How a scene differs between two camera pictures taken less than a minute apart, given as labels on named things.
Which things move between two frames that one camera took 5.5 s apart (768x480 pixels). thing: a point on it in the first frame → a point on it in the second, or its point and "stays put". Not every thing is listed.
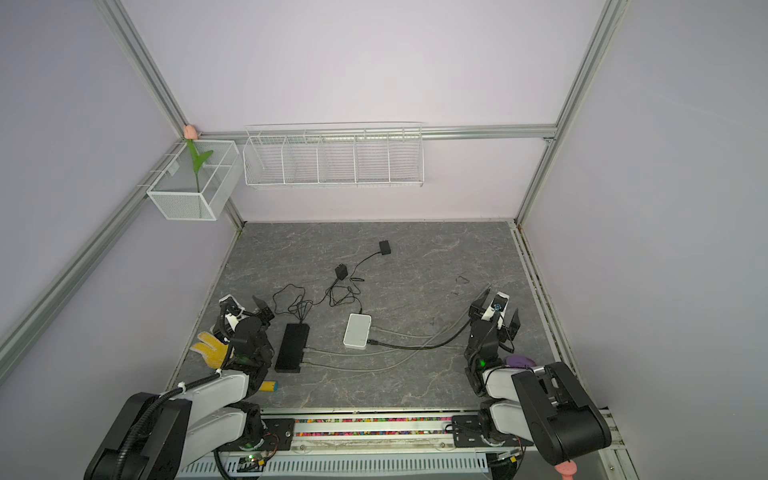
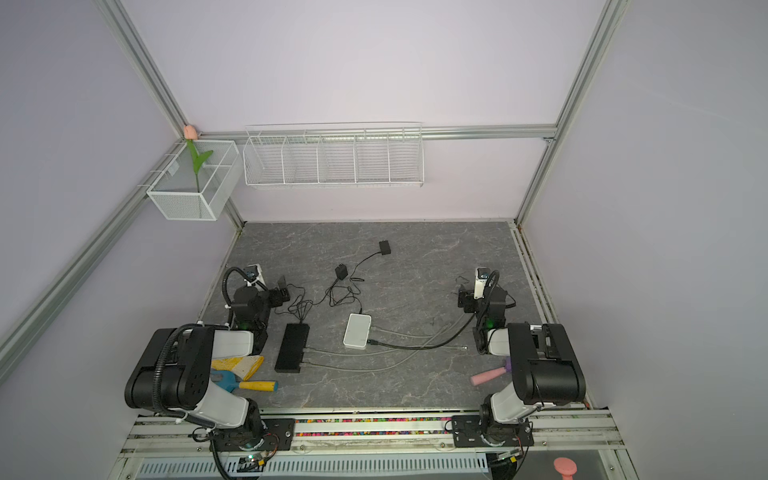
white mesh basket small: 181,194 stays put
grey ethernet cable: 393,365 stays put
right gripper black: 510,335 → 467,299
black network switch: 291,352 stays put
